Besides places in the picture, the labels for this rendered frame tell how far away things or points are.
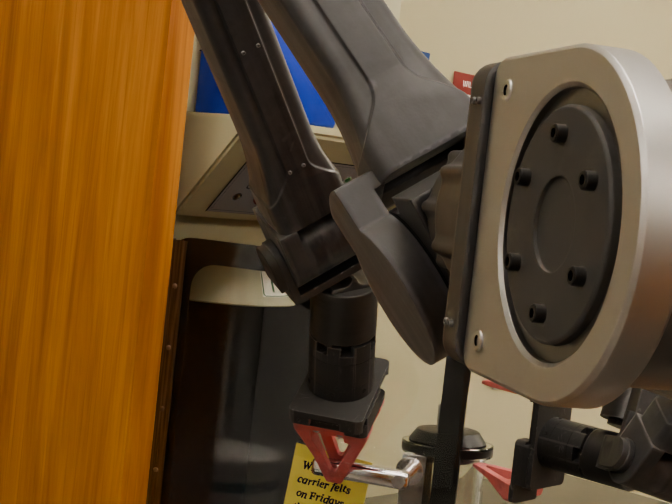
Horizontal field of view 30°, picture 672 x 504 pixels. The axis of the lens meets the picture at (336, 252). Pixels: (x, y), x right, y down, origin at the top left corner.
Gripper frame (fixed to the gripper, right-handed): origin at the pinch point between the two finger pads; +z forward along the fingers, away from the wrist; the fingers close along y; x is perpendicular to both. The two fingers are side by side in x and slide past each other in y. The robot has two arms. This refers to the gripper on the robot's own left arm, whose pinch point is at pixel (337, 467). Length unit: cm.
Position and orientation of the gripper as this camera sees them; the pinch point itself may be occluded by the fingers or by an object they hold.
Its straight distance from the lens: 115.4
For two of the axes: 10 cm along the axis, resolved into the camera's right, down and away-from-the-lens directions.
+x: 9.6, 1.5, -2.3
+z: -0.3, 8.8, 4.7
